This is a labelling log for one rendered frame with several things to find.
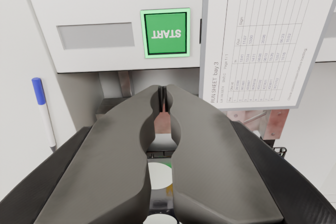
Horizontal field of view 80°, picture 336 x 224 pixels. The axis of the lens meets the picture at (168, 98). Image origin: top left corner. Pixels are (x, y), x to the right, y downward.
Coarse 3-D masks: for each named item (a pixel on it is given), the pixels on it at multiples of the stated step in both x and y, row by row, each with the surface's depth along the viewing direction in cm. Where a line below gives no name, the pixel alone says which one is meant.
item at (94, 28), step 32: (32, 0) 22; (64, 0) 22; (96, 0) 22; (128, 0) 22; (160, 0) 22; (192, 0) 22; (64, 32) 25; (96, 32) 25; (128, 32) 25; (192, 32) 24; (64, 64) 26; (96, 64) 26; (128, 64) 26; (160, 64) 26; (192, 64) 26
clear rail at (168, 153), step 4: (272, 148) 44; (276, 148) 44; (280, 148) 44; (148, 152) 44; (152, 152) 44; (156, 152) 44; (160, 152) 44; (164, 152) 44; (168, 152) 44; (172, 152) 44; (280, 152) 44; (148, 156) 44; (156, 156) 44; (160, 156) 44; (164, 156) 44; (168, 156) 44
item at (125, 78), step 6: (120, 72) 39; (126, 72) 39; (120, 78) 40; (126, 78) 40; (120, 84) 41; (126, 84) 41; (132, 84) 43; (126, 90) 41; (132, 90) 43; (126, 96) 42
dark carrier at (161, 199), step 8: (152, 160) 45; (160, 160) 45; (168, 160) 45; (152, 192) 52; (160, 192) 52; (168, 192) 52; (152, 200) 54; (160, 200) 54; (168, 200) 54; (152, 208) 56; (160, 208) 56; (168, 208) 56
